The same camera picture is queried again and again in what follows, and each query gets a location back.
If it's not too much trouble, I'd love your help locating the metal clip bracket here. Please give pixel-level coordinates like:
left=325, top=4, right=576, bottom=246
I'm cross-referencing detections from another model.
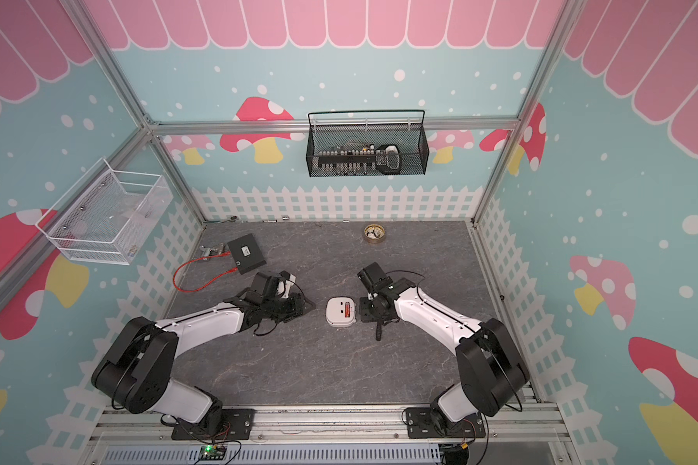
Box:
left=200, top=243, right=226, bottom=261

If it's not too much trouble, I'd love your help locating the white wire basket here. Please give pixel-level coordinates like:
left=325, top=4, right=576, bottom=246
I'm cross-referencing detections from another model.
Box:
left=35, top=159, right=174, bottom=265

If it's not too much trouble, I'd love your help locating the black wire mesh basket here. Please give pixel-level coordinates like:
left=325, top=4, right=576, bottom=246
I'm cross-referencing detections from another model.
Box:
left=306, top=110, right=430, bottom=177

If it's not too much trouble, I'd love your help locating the red cable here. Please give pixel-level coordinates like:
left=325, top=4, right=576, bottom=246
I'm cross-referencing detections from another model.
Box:
left=171, top=252, right=240, bottom=294

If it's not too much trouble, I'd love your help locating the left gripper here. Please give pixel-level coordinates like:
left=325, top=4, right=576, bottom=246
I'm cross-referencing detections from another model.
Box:
left=263, top=291, right=316, bottom=323

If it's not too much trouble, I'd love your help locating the black box device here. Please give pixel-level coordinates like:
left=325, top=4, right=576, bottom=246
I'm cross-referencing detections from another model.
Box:
left=227, top=234, right=267, bottom=274

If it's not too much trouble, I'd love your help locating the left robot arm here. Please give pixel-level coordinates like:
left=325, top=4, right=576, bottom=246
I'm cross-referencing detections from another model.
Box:
left=91, top=271, right=315, bottom=435

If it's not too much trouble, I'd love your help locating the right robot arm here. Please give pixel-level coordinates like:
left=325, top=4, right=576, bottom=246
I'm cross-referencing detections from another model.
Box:
left=358, top=263, right=530, bottom=426

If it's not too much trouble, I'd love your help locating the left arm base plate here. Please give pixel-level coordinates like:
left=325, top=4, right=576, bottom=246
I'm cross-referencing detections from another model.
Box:
left=171, top=409, right=256, bottom=444

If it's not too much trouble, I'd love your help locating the aluminium front rail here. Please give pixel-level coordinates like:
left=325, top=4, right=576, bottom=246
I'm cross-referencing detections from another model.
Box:
left=79, top=403, right=579, bottom=464

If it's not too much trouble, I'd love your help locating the tape roll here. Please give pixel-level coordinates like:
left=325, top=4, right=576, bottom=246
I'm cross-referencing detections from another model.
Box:
left=363, top=224, right=387, bottom=244

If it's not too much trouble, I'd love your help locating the white alarm clock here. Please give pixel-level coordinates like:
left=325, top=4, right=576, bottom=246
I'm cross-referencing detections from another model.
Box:
left=325, top=296, right=357, bottom=327

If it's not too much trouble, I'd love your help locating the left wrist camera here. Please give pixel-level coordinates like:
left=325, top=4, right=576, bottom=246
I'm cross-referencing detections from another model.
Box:
left=276, top=270, right=296, bottom=300

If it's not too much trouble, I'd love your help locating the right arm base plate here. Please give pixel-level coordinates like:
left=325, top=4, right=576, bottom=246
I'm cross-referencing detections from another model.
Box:
left=401, top=407, right=486, bottom=442

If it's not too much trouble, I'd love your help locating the small circuit board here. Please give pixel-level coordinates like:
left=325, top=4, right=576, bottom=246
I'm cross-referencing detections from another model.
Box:
left=198, top=445, right=228, bottom=462

